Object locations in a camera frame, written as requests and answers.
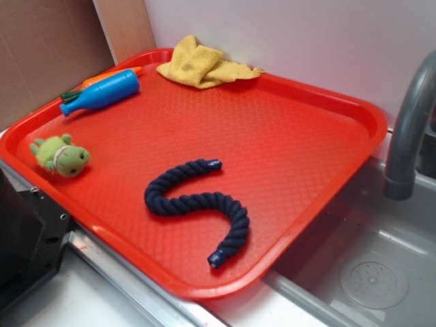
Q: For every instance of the green plush animal toy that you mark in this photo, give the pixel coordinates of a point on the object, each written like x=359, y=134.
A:
x=57, y=154

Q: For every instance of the yellow cloth towel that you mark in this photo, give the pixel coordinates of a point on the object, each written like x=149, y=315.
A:
x=198, y=66

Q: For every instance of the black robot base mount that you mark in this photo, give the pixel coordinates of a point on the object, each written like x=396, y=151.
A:
x=34, y=231

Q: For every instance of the grey curved faucet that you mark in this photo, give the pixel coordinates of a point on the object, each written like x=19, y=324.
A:
x=412, y=146

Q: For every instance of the blue plastic toy bottle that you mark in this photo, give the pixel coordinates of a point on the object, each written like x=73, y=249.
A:
x=104, y=93

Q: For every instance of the red plastic tray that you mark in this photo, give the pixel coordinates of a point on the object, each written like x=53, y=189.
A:
x=287, y=148

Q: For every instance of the orange toy carrot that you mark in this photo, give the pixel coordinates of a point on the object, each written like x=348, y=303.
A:
x=70, y=96

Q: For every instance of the brown cardboard panel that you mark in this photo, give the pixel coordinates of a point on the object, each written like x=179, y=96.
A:
x=48, y=47

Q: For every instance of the grey plastic sink basin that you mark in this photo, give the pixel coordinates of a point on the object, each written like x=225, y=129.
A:
x=365, y=260

